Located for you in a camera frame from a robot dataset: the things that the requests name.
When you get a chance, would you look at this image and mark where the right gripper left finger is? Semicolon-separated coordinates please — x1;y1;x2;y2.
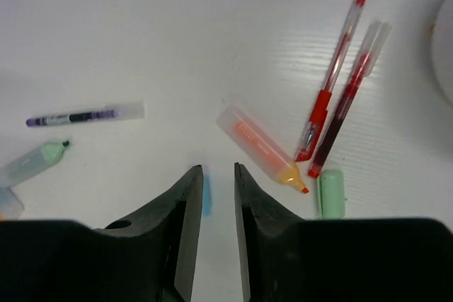
1;165;203;301

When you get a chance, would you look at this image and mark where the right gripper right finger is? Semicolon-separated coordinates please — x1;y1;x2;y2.
234;163;452;301

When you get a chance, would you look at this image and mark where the blue marker cap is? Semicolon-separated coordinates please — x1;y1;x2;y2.
202;174;212;217

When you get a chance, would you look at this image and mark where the orange pastel highlighter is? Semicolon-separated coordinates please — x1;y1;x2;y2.
217;105;309;194

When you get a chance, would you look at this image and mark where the green pastel highlighter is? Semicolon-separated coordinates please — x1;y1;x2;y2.
1;140;71;187

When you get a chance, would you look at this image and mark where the red gel pen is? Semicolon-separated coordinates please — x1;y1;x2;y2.
295;0;367;162
308;21;391;178

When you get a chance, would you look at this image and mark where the dark blue gel pen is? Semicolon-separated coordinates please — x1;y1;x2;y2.
25;101;145;127

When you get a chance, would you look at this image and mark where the white round pen holder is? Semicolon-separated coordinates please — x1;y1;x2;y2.
430;0;452;104

